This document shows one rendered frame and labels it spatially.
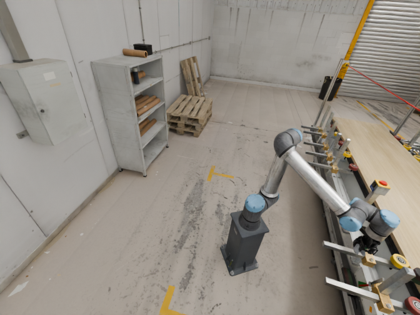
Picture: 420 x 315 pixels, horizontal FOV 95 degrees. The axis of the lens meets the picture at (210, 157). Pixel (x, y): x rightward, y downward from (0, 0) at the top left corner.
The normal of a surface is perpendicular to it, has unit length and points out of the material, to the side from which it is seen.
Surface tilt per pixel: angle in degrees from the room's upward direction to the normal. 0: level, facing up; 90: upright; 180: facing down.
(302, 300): 0
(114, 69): 90
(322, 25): 90
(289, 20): 90
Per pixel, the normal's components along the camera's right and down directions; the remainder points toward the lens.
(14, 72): -0.22, 0.55
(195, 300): 0.07, -0.81
